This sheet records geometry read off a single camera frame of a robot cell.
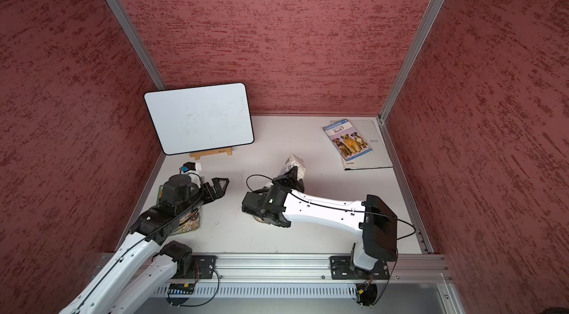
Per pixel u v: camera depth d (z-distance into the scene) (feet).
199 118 3.05
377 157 3.41
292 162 2.43
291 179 2.06
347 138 3.59
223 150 3.28
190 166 2.26
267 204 1.69
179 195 1.86
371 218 1.51
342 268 2.40
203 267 2.41
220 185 2.29
